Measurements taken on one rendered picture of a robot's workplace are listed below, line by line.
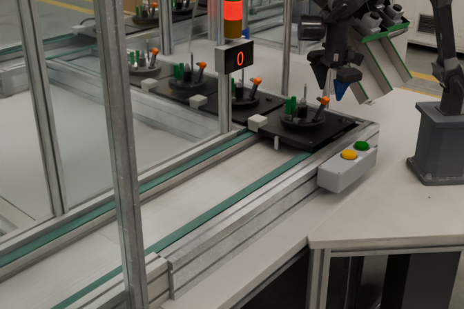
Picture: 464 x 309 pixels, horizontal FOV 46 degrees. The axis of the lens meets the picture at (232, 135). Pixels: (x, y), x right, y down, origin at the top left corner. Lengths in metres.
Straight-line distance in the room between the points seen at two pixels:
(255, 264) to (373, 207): 0.40
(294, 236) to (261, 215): 0.11
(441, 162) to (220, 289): 0.76
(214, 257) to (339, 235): 0.34
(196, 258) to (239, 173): 0.40
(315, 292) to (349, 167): 0.34
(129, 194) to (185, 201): 0.49
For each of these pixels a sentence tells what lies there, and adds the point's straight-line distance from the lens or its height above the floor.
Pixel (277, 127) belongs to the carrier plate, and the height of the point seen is 0.97.
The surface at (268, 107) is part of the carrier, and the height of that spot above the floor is 0.97.
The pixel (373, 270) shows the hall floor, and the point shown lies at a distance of 2.70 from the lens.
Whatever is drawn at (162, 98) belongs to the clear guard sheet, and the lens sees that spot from 1.42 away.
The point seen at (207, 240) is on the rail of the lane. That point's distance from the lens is 1.19.
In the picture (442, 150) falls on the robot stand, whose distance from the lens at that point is 1.63.
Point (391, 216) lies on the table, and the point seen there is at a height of 0.86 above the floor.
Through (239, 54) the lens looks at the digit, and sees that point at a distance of 1.52.
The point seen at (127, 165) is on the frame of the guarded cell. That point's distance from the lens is 0.89.
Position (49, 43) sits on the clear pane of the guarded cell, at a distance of 0.77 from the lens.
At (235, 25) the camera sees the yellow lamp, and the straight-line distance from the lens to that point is 1.50.
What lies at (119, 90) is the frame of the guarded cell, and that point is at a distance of 0.84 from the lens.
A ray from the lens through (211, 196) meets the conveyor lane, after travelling 1.42.
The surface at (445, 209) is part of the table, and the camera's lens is 1.57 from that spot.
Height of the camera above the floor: 1.67
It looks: 26 degrees down
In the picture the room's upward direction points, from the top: straight up
